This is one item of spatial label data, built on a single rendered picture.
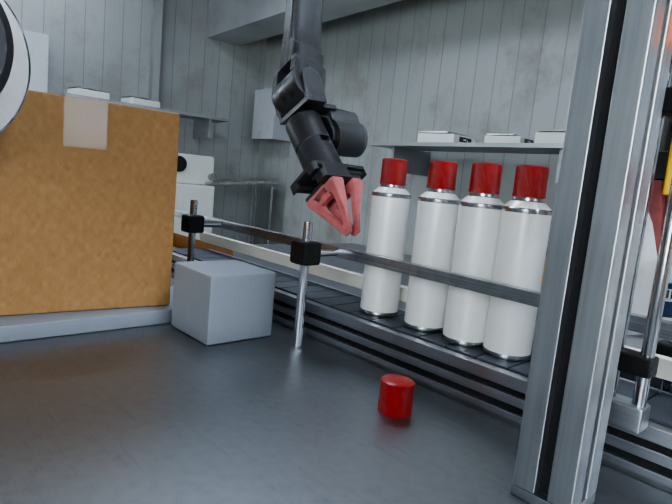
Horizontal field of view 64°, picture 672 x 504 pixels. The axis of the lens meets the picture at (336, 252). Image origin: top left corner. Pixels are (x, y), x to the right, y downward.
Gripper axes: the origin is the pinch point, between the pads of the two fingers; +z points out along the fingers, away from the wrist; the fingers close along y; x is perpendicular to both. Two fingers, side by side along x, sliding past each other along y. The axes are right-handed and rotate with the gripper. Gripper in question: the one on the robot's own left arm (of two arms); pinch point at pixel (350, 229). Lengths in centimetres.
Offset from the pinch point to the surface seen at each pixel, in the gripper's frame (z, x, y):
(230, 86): -468, 363, 322
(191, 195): -308, 393, 234
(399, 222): 4.2, -7.9, 0.0
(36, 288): -4.4, 20.7, -34.9
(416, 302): 14.6, -6.1, -1.6
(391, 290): 10.9, -2.1, -0.1
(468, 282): 16.6, -14.7, -3.2
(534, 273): 18.8, -20.1, 0.2
